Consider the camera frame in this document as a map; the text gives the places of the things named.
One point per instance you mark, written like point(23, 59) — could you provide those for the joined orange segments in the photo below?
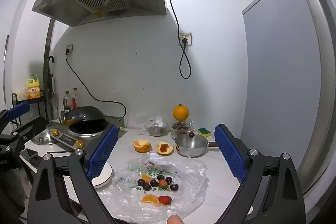
point(149, 199)

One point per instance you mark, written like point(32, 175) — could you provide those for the white plate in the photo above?
point(103, 176)

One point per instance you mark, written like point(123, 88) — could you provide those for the black metal rack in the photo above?
point(14, 98)

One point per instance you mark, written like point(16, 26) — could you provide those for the clear printed plastic bag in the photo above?
point(183, 187)

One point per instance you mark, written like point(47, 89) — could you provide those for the black chopstick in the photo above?
point(60, 151)

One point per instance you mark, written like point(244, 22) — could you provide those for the black umbrella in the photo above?
point(50, 82)

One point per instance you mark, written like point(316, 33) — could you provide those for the dark oil bottle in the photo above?
point(67, 102)

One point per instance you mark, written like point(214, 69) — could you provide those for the yellow green sponge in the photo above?
point(202, 132)

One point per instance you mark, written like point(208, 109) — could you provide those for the whole orange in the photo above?
point(181, 112)

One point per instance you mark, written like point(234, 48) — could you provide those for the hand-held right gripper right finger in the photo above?
point(229, 153)

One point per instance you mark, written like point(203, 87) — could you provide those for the red cap bottle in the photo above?
point(74, 100)

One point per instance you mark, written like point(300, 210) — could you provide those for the crumpled clear plastic wrap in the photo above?
point(155, 120)

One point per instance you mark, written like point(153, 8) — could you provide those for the grey refrigerator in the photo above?
point(275, 56)

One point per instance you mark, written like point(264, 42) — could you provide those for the yellow detergent bottle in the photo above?
point(33, 90)

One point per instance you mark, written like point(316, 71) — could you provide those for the single orange segment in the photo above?
point(145, 177)

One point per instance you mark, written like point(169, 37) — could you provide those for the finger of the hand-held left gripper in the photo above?
point(18, 110)
point(29, 127)

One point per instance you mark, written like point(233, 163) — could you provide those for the small steel cup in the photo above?
point(156, 130)

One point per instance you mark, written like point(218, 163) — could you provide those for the orange peel half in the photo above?
point(140, 145)

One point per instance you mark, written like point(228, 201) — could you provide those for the wall socket with cooker plug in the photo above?
point(70, 47)

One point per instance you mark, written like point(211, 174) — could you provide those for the dark vertical pipe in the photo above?
point(49, 43)

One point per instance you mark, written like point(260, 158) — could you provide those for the grey window frame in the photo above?
point(5, 69)

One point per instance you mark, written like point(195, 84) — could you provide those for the clear glass jar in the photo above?
point(170, 125)

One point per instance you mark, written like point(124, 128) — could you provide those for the red strawberry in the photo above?
point(164, 199)

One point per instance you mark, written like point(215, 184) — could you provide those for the induction cooker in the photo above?
point(84, 132)

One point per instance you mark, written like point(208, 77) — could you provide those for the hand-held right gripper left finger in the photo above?
point(102, 153)

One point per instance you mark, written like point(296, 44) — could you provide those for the small golden packet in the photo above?
point(79, 144)
point(53, 131)

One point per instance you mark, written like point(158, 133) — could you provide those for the strawberry in orange peel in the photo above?
point(163, 148)

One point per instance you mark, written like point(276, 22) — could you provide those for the pale strawberry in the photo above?
point(162, 183)

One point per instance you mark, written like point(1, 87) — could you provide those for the steel pot lid brown knob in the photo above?
point(192, 135)

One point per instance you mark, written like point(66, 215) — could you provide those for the person's right hand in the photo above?
point(175, 220)

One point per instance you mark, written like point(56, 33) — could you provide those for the wall socket with hood plug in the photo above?
point(189, 36)

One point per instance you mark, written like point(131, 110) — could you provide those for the open orange peel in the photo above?
point(169, 149)

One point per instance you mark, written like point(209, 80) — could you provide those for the steel mug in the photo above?
point(63, 116)

